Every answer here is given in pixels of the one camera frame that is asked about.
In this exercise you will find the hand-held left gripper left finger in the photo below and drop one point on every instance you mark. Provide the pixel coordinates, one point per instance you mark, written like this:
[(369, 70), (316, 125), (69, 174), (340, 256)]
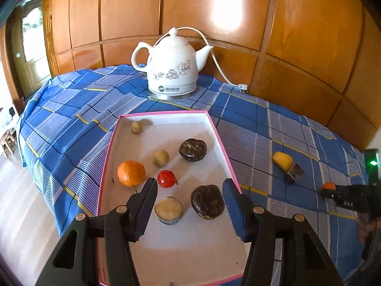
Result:
[(145, 214)]

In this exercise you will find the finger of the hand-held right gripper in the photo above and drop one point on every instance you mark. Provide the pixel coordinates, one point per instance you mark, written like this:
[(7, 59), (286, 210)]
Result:
[(352, 190), (345, 204)]

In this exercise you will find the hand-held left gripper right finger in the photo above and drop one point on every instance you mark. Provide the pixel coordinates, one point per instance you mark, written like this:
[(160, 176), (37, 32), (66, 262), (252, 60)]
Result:
[(235, 211)]

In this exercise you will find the pale yellow cut chunk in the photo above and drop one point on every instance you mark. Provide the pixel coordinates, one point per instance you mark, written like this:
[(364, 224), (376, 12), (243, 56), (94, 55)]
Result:
[(168, 208)]

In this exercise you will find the small orange kumquat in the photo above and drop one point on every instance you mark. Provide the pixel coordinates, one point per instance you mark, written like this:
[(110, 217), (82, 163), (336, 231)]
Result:
[(329, 186)]

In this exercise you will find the red cherry tomato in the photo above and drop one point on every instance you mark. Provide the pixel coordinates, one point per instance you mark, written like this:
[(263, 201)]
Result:
[(166, 178)]

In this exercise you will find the large orange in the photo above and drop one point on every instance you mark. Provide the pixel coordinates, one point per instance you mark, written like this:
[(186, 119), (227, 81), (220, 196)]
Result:
[(131, 173)]

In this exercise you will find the tan longan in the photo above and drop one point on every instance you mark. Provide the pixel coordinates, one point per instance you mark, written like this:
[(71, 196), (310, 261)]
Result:
[(160, 158), (137, 127)]

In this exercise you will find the dark brown chocolate pastry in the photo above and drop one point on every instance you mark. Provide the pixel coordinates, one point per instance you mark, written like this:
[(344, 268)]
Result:
[(193, 149)]

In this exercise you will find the white box with pink rim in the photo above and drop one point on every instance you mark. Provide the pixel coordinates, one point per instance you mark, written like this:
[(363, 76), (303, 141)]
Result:
[(178, 131)]

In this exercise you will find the round metal kettle base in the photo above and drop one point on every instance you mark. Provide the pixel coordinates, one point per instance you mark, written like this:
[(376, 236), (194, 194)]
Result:
[(172, 96)]

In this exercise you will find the blue plaid tablecloth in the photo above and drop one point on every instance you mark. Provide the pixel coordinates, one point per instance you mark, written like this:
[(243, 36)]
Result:
[(74, 101)]

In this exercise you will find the white floral ceramic kettle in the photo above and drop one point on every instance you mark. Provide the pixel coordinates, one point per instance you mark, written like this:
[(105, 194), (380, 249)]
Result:
[(172, 62)]

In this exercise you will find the small wooden stool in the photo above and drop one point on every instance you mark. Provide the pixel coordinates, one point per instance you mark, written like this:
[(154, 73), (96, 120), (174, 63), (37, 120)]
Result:
[(7, 138)]

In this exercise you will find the glazed wooden door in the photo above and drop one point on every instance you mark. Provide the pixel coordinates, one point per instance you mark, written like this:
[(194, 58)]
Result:
[(32, 50)]

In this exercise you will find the wooden panelled wardrobe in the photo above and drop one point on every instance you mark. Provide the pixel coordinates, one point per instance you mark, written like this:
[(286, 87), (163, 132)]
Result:
[(208, 12)]

